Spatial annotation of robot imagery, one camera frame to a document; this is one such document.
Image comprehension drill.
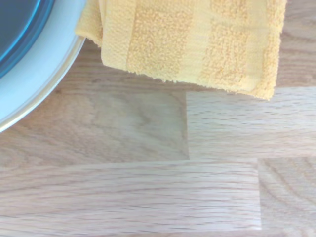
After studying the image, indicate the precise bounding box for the yellow terry cloth towel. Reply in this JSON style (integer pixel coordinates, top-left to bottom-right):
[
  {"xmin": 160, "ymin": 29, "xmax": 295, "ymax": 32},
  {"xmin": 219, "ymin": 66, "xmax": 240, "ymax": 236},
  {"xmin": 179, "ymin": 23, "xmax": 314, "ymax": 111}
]
[{"xmin": 75, "ymin": 0, "xmax": 288, "ymax": 101}]

